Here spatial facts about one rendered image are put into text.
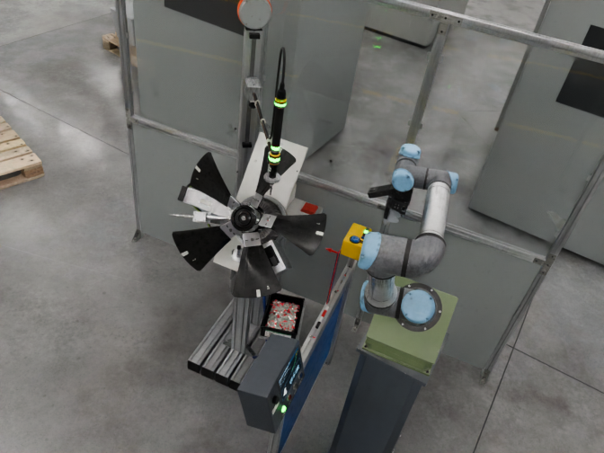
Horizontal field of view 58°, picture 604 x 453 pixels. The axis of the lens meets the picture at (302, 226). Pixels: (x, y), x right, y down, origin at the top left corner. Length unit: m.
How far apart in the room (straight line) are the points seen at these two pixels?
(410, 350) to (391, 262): 0.68
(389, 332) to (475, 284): 1.11
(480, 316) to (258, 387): 1.86
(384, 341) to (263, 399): 0.63
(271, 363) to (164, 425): 1.41
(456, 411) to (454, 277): 0.81
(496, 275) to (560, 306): 1.36
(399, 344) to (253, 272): 0.71
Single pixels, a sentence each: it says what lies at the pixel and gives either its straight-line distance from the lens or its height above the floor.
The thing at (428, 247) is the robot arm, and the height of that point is 1.75.
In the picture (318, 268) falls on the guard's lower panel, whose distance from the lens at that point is 3.49.
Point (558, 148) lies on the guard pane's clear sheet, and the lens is 2.75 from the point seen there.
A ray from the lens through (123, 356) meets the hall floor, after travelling 3.47.
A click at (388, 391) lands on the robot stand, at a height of 0.83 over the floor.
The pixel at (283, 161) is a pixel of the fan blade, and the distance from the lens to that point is 2.43.
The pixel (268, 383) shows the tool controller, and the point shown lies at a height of 1.25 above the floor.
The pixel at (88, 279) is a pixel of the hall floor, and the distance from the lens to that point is 3.93.
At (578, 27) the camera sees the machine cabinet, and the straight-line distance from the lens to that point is 4.25.
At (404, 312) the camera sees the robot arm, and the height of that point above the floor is 1.35.
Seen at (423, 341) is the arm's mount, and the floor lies 1.13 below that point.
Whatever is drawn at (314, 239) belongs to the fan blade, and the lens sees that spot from 2.38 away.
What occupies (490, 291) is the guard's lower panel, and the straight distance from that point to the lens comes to 3.25.
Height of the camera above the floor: 2.77
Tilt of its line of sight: 40 degrees down
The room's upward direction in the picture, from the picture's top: 9 degrees clockwise
